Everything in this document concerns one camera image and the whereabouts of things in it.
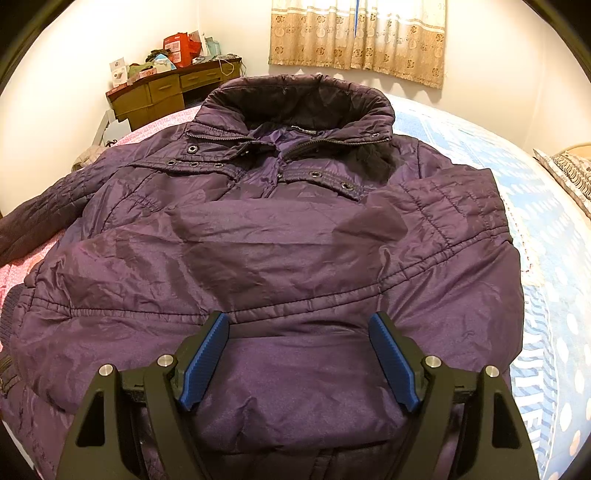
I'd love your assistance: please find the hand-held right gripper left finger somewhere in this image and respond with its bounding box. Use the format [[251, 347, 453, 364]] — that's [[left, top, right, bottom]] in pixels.
[[55, 311, 232, 480]]

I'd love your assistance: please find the white paper bag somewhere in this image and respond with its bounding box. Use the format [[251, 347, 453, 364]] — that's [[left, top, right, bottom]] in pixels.
[[92, 111, 131, 149]]

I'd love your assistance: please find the white card box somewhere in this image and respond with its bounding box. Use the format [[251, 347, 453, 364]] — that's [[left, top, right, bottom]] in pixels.
[[109, 56, 131, 87]]

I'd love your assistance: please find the red gift box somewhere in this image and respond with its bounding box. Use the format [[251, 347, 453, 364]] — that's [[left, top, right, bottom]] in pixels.
[[164, 32, 204, 68]]

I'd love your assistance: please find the wooden headboard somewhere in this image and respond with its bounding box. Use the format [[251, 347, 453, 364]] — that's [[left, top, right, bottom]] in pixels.
[[558, 143, 591, 161]]

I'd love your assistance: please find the beige patterned curtain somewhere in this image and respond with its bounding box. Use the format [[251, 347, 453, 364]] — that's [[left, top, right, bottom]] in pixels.
[[268, 0, 448, 90]]

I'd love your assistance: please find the striped pillow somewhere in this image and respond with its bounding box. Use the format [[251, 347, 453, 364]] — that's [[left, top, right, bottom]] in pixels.
[[533, 148, 591, 217]]

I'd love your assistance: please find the beige cloth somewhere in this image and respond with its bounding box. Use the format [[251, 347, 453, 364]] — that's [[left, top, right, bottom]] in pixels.
[[71, 144, 110, 172]]

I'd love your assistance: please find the blue dotted blanket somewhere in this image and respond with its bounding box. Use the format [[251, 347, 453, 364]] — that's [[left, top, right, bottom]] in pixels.
[[383, 92, 591, 480]]

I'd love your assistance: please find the purple quilted jacket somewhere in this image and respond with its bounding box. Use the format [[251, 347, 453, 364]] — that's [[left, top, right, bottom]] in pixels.
[[0, 74, 525, 480]]

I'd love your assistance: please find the white cable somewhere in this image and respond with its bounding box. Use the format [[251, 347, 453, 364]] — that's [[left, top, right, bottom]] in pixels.
[[216, 54, 244, 78]]

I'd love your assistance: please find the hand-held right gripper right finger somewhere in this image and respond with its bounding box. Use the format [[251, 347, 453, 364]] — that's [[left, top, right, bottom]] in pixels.
[[368, 311, 541, 480]]

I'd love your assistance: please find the wooden desk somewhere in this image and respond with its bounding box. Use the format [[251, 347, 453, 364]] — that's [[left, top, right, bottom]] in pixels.
[[105, 58, 243, 132]]

